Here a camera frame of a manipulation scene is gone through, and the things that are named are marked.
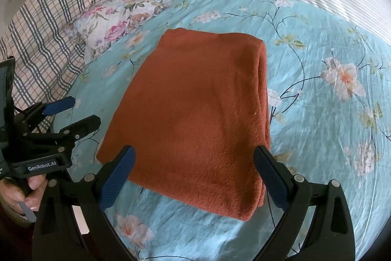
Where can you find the orange knit sweater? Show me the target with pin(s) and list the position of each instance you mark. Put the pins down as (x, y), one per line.
(189, 114)

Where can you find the plaid blanket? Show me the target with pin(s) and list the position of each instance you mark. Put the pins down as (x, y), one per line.
(45, 19)

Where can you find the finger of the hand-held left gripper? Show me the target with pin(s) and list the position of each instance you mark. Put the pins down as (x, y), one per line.
(84, 124)
(59, 106)

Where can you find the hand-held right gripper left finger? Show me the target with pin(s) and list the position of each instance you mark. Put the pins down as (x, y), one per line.
(117, 180)

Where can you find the person's left hand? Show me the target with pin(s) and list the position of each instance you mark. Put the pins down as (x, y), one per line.
(15, 195)

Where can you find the teal floral bedsheet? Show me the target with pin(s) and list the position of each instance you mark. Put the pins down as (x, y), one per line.
(320, 132)

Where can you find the floral pillow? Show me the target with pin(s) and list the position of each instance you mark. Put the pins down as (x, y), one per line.
(116, 22)

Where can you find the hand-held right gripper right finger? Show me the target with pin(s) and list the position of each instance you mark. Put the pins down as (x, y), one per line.
(273, 180)

